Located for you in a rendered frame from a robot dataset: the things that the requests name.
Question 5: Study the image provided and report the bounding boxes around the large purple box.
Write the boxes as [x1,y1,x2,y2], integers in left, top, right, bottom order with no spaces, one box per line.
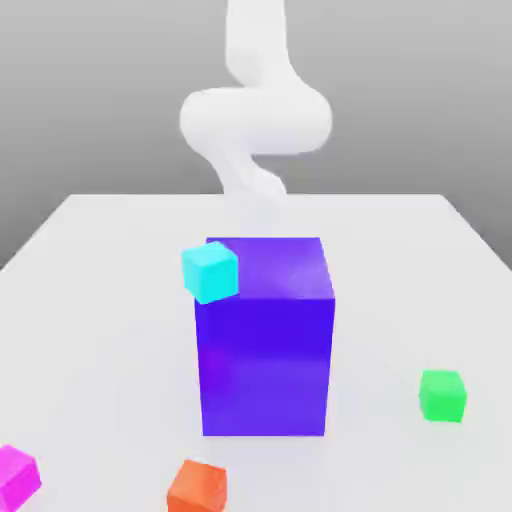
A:
[194,236,336,438]

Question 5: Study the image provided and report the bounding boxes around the small green cube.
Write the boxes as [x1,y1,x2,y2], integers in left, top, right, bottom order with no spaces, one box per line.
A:
[418,369,468,424]

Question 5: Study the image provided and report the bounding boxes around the small orange cube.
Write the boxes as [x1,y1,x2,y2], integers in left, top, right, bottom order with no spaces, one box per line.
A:
[166,459,228,512]

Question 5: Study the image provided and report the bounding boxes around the small magenta cube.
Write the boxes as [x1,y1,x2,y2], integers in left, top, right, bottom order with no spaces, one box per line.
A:
[0,443,43,512]

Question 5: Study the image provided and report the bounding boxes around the small cyan cube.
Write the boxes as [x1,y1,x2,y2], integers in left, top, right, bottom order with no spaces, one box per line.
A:
[180,240,240,306]

